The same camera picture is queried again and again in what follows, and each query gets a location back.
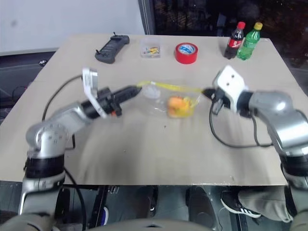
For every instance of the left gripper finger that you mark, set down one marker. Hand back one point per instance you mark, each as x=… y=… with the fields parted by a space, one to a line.
x=130 y=90
x=128 y=96

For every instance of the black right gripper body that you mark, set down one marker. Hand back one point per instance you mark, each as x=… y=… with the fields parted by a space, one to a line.
x=220 y=101

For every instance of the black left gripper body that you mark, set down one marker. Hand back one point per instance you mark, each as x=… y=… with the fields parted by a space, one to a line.
x=109 y=101

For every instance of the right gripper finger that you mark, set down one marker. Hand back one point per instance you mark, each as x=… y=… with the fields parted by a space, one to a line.
x=211 y=96
x=209 y=91

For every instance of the clear zip bag yellow seal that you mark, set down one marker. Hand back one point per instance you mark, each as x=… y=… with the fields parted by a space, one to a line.
x=156 y=101

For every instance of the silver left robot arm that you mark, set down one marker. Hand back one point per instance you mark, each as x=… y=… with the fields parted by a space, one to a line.
x=55 y=130

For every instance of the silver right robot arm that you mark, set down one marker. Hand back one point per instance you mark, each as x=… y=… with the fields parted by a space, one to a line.
x=284 y=120

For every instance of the red tape roll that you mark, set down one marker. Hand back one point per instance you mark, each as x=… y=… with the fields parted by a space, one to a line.
x=185 y=56

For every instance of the dark grey remote controller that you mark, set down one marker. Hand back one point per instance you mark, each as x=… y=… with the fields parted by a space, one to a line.
x=111 y=49

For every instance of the clear box of coloured pins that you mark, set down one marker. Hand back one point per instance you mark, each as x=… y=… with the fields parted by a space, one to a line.
x=150 y=49

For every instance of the cola bottle red cap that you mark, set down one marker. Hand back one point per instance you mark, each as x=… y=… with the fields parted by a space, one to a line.
x=233 y=42

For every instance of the green soda bottle yellow cap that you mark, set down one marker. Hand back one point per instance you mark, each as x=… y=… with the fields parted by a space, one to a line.
x=247 y=44

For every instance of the small round silver knob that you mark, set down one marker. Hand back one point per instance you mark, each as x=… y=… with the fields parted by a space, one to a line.
x=42 y=62

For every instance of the dark rounded shape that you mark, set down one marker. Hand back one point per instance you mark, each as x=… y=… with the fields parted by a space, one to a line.
x=149 y=202
x=201 y=202

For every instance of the black table leg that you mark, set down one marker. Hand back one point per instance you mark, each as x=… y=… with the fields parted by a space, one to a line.
x=99 y=204

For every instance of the black white striped sneaker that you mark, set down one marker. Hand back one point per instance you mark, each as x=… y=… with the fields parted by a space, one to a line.
x=237 y=207

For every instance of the grey trouser leg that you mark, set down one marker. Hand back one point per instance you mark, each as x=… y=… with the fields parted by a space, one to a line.
x=264 y=204

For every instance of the blue shoe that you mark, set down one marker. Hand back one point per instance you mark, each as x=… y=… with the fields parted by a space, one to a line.
x=105 y=216

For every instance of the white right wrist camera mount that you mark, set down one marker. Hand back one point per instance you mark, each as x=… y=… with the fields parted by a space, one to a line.
x=229 y=83

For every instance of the grey window frame post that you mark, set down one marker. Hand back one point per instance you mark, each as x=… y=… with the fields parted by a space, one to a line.
x=146 y=16

